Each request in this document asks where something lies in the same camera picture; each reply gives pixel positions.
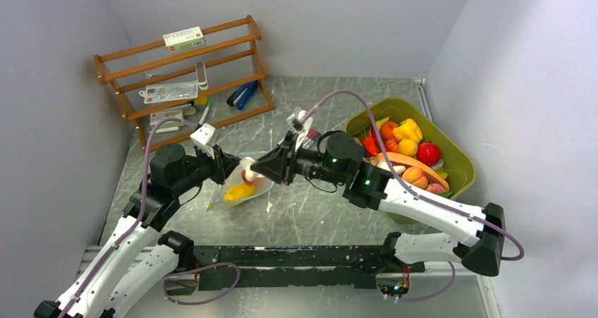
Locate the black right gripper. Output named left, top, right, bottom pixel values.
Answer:
left=250, top=131, right=347, bottom=185

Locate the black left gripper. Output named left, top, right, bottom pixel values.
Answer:
left=171, top=142, right=241, bottom=195

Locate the clear zip top bag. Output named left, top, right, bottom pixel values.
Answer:
left=207, top=152, right=274, bottom=211

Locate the yellow toy mango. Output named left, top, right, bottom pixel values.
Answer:
left=223, top=182, right=255, bottom=201

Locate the toy peach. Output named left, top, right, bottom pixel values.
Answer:
left=401, top=166, right=429, bottom=189

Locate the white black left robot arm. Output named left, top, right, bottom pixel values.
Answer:
left=34, top=144, right=240, bottom=317

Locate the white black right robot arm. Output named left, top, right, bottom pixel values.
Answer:
left=242, top=131, right=504, bottom=276

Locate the white green marker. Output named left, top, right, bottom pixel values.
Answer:
left=198, top=102, right=212, bottom=127

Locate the blue stapler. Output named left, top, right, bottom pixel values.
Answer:
left=226, top=80, right=259, bottom=111

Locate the small white box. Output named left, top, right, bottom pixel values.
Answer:
left=149, top=109, right=184, bottom=133

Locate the white upright device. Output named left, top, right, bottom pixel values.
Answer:
left=195, top=61, right=209, bottom=91

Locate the wooden three-tier rack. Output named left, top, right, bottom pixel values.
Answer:
left=93, top=15, right=275, bottom=150

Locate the flat white package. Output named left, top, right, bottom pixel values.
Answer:
left=138, top=82, right=199, bottom=104

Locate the red toy carrot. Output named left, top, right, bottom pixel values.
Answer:
left=361, top=135, right=379, bottom=158

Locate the orange toy papaya slice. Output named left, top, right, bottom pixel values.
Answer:
left=369, top=152, right=450, bottom=194

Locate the white green box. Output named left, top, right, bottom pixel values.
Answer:
left=162, top=27, right=205, bottom=54

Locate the yellow toy lemon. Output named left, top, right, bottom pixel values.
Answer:
left=398, top=139, right=419, bottom=157

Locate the yellow toy bell pepper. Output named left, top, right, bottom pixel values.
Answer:
left=393, top=118, right=423, bottom=143

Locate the red toy pomegranate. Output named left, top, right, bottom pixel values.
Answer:
left=416, top=141, right=442, bottom=166

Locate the olive green plastic bin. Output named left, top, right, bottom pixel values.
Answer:
left=344, top=98, right=476, bottom=224

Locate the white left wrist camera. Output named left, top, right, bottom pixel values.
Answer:
left=190, top=123, right=216, bottom=159

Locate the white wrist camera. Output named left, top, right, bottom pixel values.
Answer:
left=190, top=123, right=216, bottom=159
left=286, top=106, right=319, bottom=151

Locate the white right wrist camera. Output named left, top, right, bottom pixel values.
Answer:
left=286, top=106, right=319, bottom=151

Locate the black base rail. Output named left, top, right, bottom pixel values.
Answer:
left=178, top=245, right=402, bottom=291

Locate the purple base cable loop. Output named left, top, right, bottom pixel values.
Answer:
left=162, top=260, right=243, bottom=307

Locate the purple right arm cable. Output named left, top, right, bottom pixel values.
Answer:
left=298, top=90, right=525, bottom=262

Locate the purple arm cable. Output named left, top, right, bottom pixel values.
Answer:
left=55, top=117, right=197, bottom=318
left=298, top=90, right=525, bottom=262

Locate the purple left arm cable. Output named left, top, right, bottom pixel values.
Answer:
left=55, top=117, right=197, bottom=318

